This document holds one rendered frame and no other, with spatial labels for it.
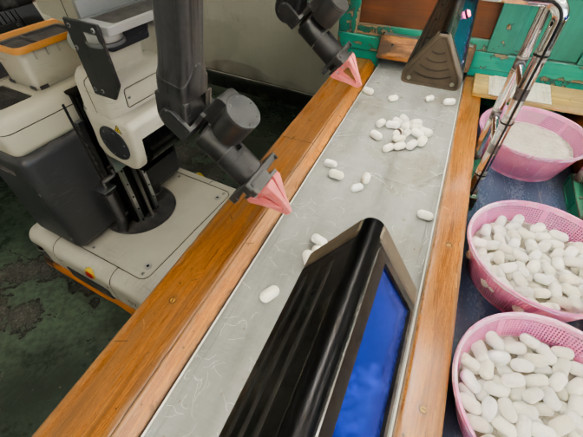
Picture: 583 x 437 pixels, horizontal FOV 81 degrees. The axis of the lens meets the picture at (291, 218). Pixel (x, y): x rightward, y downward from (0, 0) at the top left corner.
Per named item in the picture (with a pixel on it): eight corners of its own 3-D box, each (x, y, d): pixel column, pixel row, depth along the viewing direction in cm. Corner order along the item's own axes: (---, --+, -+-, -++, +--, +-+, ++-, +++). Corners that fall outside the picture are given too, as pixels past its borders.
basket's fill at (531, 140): (473, 169, 92) (481, 152, 88) (478, 128, 107) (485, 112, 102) (567, 192, 86) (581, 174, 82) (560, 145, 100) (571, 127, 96)
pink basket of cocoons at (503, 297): (475, 340, 60) (499, 314, 53) (437, 228, 79) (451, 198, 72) (630, 346, 60) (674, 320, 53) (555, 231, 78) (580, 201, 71)
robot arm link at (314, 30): (301, 23, 87) (291, 32, 84) (317, 3, 82) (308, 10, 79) (319, 45, 89) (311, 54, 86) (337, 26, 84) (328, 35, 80)
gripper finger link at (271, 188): (311, 190, 64) (276, 153, 61) (296, 215, 59) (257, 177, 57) (289, 203, 69) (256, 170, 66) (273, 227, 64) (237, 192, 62)
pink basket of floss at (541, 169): (514, 199, 85) (533, 169, 78) (448, 142, 103) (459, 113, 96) (594, 178, 91) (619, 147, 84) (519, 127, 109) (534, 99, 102)
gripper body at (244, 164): (281, 158, 62) (252, 127, 60) (254, 192, 55) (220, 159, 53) (261, 173, 67) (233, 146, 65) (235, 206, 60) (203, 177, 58)
